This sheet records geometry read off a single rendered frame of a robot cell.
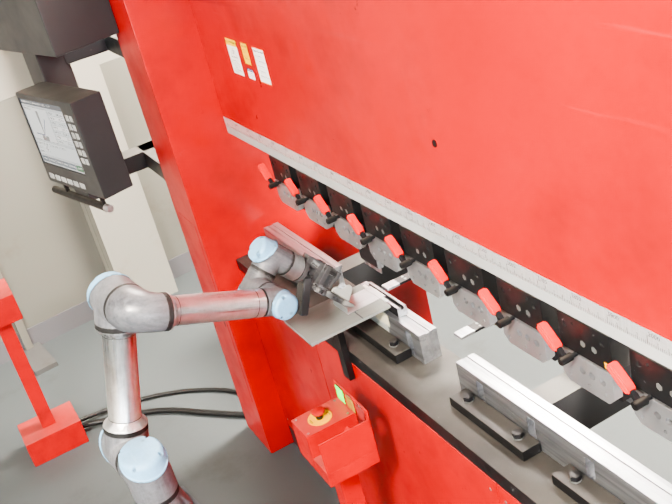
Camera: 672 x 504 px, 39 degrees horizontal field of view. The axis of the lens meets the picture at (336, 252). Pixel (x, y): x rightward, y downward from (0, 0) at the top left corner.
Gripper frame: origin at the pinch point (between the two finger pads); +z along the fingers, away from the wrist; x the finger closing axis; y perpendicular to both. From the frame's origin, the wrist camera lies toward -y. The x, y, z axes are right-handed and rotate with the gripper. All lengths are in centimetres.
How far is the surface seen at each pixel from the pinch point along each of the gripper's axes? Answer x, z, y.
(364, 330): -1.2, 10.7, -4.4
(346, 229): 1.4, -11.5, 18.7
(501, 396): -63, 9, 2
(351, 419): -17.2, 10.1, -27.1
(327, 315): 0.3, -2.7, -5.6
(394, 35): -48, -60, 59
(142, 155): 140, -20, 5
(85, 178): 105, -48, -11
